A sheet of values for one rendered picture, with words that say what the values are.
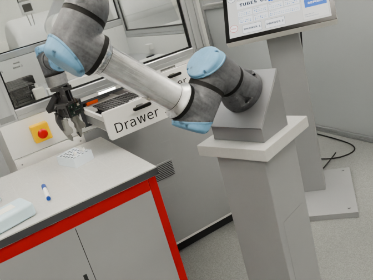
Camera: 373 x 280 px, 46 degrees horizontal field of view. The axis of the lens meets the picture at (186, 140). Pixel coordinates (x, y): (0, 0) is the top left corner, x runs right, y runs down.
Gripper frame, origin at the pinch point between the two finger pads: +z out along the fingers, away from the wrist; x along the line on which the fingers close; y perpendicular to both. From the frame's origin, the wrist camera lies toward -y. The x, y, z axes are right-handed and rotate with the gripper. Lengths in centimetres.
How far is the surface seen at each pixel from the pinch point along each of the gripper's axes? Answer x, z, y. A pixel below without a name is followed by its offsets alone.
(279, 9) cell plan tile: 107, -19, 32
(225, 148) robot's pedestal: 18, 10, 57
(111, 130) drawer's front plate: 6.8, 0.4, 15.0
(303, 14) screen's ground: 109, -15, 43
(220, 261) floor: 43, 86, 14
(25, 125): -5.5, -6.0, -24.6
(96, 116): 12.3, -2.9, -0.1
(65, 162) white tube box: -7.1, 8.1, -1.0
